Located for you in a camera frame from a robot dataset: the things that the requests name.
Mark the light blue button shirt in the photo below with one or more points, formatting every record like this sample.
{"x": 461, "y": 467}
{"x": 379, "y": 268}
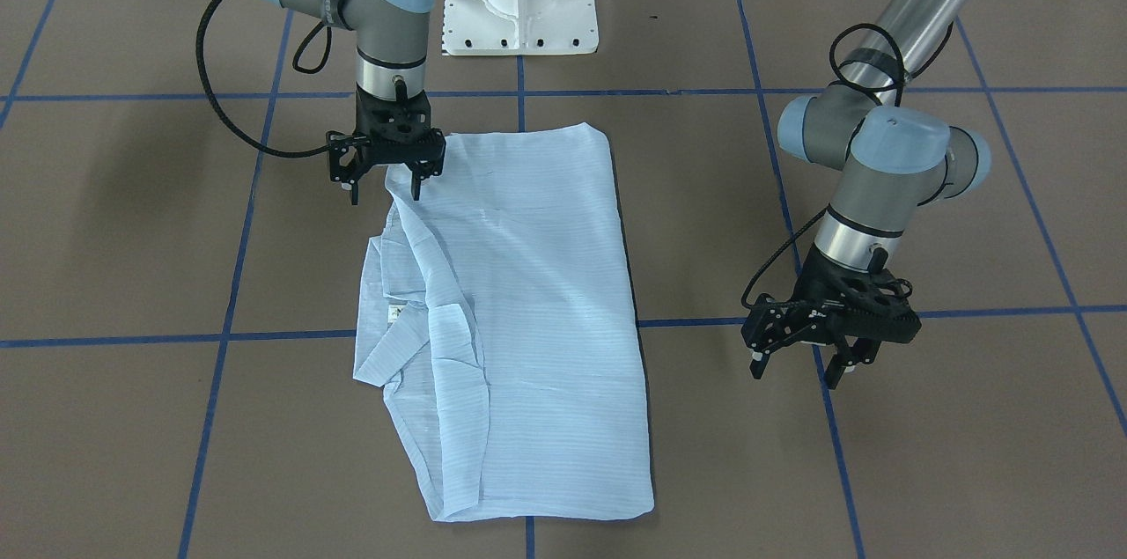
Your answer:
{"x": 496, "y": 315}

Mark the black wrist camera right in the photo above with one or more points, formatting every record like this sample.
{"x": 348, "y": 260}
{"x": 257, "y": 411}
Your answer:
{"x": 403, "y": 123}

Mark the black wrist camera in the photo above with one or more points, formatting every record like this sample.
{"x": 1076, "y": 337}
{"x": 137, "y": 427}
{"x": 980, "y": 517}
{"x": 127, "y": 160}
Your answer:
{"x": 877, "y": 307}
{"x": 403, "y": 123}

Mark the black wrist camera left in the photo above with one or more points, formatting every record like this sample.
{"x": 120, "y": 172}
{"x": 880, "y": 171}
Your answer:
{"x": 877, "y": 307}

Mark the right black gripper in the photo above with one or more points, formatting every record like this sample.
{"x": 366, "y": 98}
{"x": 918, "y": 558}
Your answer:
{"x": 342, "y": 156}

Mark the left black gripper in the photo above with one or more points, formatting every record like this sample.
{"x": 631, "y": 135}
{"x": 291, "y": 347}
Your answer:
{"x": 778, "y": 323}

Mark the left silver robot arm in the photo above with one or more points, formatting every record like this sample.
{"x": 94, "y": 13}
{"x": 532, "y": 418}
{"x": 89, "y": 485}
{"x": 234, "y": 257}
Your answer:
{"x": 892, "y": 161}

